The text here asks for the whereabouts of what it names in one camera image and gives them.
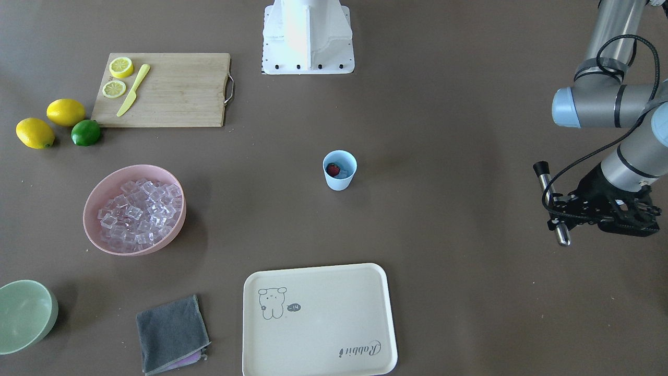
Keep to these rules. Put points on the yellow lemon outer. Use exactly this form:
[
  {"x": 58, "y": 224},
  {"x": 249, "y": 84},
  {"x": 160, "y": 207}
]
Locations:
[{"x": 35, "y": 133}]

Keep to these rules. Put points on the yellow plastic knife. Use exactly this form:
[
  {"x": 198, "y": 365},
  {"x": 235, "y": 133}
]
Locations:
[{"x": 132, "y": 93}]

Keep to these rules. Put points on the pile of clear ice cubes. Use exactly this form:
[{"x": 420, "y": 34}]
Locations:
[{"x": 142, "y": 215}]

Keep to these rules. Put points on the clear ice cube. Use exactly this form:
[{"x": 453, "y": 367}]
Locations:
[{"x": 344, "y": 174}]

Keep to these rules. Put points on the yellow lemon near lime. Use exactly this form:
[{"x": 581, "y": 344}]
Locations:
[{"x": 66, "y": 112}]

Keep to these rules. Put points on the metal muddler black tip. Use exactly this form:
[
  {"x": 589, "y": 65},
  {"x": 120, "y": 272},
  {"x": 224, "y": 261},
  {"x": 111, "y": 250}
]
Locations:
[{"x": 555, "y": 224}]

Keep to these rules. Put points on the green bowl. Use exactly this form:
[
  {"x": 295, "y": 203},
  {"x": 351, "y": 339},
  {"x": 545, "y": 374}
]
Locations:
[{"x": 28, "y": 313}]

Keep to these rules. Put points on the red strawberry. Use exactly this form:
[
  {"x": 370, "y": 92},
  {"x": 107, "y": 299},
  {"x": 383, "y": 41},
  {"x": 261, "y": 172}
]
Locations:
[{"x": 332, "y": 169}]

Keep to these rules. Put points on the green lime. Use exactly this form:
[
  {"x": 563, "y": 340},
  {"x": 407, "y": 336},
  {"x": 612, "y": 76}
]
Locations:
[{"x": 86, "y": 133}]

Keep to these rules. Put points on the lemon slice upper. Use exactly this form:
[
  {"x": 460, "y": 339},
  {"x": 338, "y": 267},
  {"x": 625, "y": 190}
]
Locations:
[{"x": 121, "y": 67}]

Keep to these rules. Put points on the light blue plastic cup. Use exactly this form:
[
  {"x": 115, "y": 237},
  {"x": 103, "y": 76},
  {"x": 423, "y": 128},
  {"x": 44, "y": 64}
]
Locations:
[{"x": 345, "y": 160}]

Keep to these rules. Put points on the lemon slice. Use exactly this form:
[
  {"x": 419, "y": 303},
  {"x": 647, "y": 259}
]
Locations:
[
  {"x": 121, "y": 67},
  {"x": 113, "y": 89}
]

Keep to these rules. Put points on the cream rabbit tray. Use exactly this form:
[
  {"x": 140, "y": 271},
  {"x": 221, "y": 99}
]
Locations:
[{"x": 328, "y": 320}]

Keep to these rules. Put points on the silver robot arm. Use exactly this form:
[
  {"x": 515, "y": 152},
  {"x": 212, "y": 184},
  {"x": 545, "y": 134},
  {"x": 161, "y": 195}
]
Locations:
[{"x": 600, "y": 98}]

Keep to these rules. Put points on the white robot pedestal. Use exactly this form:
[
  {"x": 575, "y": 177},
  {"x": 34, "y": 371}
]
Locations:
[{"x": 307, "y": 38}]

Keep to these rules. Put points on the grey folded cloth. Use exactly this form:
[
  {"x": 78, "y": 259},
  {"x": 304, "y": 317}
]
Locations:
[{"x": 172, "y": 336}]

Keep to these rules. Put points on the lemon slice lower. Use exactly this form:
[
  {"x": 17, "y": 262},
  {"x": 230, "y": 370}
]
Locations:
[{"x": 113, "y": 89}]

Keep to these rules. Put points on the wooden cutting board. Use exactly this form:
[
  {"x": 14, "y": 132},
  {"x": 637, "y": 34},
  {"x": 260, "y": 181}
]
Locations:
[{"x": 180, "y": 90}]

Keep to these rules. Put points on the pink bowl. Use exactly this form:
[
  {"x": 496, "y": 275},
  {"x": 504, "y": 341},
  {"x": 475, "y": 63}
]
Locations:
[{"x": 109, "y": 187}]

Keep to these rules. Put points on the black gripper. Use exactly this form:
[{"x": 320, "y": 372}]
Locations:
[{"x": 589, "y": 191}]

